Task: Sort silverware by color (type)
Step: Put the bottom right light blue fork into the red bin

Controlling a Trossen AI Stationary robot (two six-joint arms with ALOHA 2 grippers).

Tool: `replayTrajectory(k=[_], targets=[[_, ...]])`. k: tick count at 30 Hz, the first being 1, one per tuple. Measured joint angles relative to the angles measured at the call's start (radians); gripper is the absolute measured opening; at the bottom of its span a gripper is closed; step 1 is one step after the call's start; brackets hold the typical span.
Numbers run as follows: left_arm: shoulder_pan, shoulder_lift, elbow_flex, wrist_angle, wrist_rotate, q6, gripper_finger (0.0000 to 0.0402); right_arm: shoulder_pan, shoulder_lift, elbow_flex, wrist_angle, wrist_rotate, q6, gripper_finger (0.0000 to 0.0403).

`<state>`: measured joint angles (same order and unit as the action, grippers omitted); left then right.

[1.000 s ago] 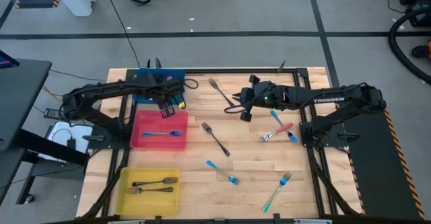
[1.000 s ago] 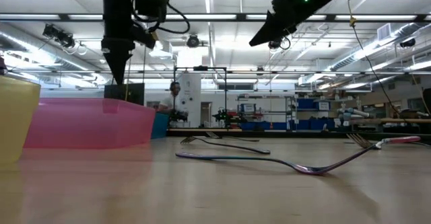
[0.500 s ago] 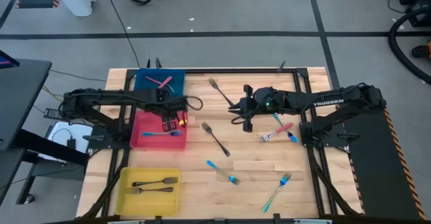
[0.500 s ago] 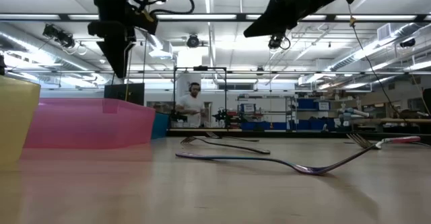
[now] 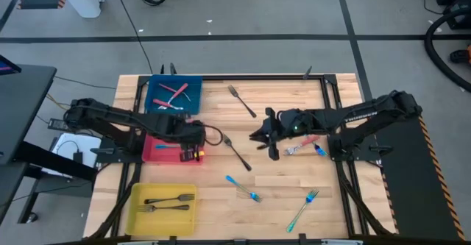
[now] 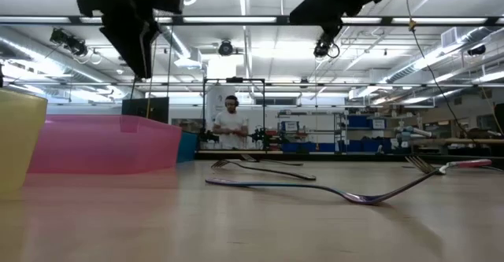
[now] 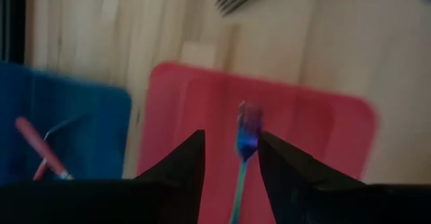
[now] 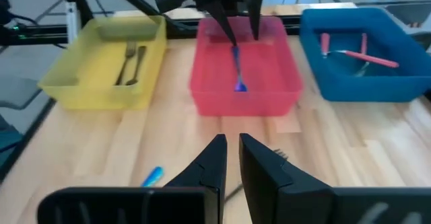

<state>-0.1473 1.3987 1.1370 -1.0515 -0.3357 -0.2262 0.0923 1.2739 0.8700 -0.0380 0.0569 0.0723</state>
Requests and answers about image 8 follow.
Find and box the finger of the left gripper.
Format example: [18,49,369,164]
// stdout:
[244,0,271,41]
[197,0,238,47]

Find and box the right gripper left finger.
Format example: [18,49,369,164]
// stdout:
[36,133,228,224]

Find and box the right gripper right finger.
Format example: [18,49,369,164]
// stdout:
[238,132,431,224]

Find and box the black metal fork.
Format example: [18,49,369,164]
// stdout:
[114,40,138,86]
[224,148,290,203]
[125,44,148,87]

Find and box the iridescent blue fork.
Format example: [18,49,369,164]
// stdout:
[231,44,249,93]
[140,165,165,188]

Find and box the red-handled silver fork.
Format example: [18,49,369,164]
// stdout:
[319,32,331,57]
[359,32,368,56]
[328,48,401,69]

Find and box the red translucent plastic bin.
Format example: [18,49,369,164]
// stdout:
[189,15,304,117]

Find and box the blue plastic bin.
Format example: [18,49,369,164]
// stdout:
[298,7,431,103]

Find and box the yellow translucent plastic bin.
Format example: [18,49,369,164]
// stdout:
[37,14,168,111]

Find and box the black aluminium table frame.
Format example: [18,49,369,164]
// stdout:
[0,0,358,48]

